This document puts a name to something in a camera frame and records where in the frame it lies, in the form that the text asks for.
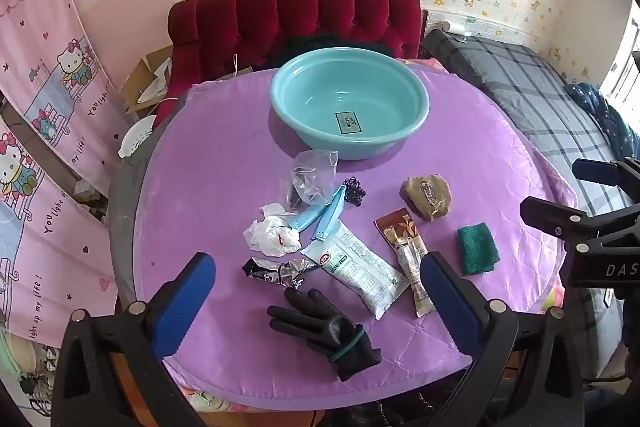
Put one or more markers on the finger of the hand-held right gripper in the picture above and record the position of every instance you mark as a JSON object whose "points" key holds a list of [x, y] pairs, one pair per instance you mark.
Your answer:
{"points": [[547, 212], [595, 170]]}

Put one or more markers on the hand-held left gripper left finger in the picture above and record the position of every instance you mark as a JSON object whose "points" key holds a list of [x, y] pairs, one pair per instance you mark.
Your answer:
{"points": [[185, 307]]}

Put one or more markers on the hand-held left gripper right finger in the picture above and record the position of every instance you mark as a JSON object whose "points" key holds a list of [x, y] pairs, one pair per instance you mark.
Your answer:
{"points": [[450, 302]]}

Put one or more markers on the green scouring cloth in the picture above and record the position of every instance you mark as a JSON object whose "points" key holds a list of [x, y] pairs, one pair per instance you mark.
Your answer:
{"points": [[477, 249]]}

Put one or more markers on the brown coffee sachet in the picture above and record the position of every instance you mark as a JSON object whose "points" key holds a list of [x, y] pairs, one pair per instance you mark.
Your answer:
{"points": [[400, 237]]}

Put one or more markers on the white snack packet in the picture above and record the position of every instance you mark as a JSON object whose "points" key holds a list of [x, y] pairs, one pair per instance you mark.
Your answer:
{"points": [[360, 272]]}

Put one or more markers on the silver foil wrapper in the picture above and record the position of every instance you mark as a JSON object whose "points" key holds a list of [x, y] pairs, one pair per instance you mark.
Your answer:
{"points": [[275, 272]]}

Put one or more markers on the brown cloth pouch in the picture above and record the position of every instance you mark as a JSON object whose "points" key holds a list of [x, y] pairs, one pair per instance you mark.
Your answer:
{"points": [[427, 197]]}

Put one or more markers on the white plastic bag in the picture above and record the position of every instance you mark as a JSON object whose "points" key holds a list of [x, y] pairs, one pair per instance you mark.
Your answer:
{"points": [[270, 232]]}

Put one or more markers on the black glove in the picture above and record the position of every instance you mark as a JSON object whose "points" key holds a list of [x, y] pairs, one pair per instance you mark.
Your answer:
{"points": [[320, 322]]}

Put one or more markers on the clear plastic bag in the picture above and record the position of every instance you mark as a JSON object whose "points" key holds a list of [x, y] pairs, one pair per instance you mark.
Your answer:
{"points": [[312, 177]]}

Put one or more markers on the teal plastic basin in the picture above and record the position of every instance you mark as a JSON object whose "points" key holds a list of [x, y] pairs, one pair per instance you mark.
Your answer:
{"points": [[320, 77]]}

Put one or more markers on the dark blue cloth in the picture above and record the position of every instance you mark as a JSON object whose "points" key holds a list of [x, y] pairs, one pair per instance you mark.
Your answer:
{"points": [[610, 122]]}

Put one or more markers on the bright window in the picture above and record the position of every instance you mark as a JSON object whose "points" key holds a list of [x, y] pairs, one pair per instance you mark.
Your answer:
{"points": [[622, 67]]}

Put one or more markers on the grey plaid bed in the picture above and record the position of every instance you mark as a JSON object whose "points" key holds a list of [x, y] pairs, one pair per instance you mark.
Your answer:
{"points": [[525, 82]]}

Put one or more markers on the purple quilted cloth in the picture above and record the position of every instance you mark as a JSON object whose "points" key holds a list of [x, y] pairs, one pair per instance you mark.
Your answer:
{"points": [[210, 187]]}

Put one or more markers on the white plate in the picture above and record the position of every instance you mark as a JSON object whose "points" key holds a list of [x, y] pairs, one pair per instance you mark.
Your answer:
{"points": [[135, 137]]}

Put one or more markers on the cardboard box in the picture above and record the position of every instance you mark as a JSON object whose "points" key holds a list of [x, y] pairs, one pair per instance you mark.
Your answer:
{"points": [[145, 77]]}

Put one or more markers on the red velvet sofa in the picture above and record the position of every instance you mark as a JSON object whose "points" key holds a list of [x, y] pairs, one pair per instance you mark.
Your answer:
{"points": [[300, 17]]}

